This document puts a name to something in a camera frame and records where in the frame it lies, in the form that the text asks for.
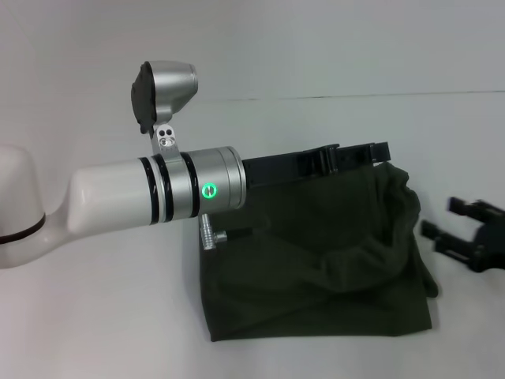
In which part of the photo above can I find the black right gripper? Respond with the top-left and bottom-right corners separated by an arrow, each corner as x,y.
420,196 -> 505,274

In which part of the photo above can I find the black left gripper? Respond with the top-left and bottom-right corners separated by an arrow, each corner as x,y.
241,141 -> 392,187

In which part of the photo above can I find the dark green t-shirt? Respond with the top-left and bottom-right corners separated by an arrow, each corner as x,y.
199,157 -> 440,343

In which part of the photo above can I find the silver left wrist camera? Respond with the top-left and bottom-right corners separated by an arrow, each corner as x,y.
129,60 -> 198,163

